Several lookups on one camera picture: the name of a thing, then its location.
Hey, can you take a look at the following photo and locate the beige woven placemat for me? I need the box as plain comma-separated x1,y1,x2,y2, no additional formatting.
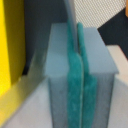
74,0,126,28

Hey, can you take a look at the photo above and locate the yellow toy cheese wedge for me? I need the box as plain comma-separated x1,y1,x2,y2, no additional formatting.
0,0,26,96

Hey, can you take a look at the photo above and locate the grey frying pan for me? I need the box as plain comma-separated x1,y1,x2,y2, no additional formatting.
23,0,78,75

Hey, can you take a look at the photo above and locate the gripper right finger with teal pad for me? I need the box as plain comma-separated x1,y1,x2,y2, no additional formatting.
77,23,118,128

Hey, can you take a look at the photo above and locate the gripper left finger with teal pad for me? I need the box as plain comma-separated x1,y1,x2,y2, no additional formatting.
45,23,82,128

